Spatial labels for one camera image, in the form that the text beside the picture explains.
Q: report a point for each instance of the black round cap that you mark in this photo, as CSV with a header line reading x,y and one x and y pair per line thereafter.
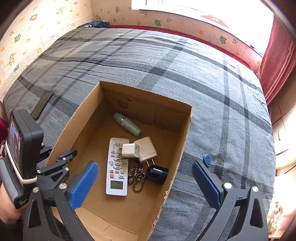
x,y
157,173

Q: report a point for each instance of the person's left hand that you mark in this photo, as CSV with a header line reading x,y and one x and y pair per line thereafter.
x,y
7,208

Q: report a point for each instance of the white remote control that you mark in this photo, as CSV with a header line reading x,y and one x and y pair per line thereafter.
x,y
116,183

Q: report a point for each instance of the cream wardrobe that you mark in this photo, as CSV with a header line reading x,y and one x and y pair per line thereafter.
x,y
284,129

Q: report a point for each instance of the small white charger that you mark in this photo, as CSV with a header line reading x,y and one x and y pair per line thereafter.
x,y
129,150

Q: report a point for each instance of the red mattress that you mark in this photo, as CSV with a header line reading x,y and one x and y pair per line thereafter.
x,y
185,34

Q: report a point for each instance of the brown cardboard box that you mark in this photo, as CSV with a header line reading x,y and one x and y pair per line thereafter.
x,y
92,139

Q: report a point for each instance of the red curtain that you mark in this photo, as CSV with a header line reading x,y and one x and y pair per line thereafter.
x,y
279,58

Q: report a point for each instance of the black smartphone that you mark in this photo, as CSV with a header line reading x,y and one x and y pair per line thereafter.
x,y
42,104

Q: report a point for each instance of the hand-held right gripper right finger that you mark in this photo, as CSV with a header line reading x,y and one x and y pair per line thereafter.
x,y
205,183

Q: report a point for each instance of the wooden shelf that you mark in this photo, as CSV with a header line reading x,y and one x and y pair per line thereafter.
x,y
275,233

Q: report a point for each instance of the red cartoon cushion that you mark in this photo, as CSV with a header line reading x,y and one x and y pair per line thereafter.
x,y
215,19

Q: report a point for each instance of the large white charger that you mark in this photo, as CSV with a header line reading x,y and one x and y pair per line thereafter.
x,y
146,148

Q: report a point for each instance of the mint green tube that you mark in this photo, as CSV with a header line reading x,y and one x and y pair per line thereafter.
x,y
127,124

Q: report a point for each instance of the metal key bunch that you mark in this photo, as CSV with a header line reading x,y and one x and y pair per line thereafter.
x,y
140,170

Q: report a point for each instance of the grey plaid blanket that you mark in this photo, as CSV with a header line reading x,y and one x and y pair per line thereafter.
x,y
185,69

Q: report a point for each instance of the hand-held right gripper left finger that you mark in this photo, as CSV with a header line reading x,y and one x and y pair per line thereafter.
x,y
84,183

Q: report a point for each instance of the dark blue cloth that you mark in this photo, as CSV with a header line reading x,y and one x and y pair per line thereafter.
x,y
97,23

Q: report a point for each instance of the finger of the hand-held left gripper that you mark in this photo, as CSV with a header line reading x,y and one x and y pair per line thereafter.
x,y
52,175
67,154

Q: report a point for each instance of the blue key fob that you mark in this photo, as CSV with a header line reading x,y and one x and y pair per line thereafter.
x,y
207,159

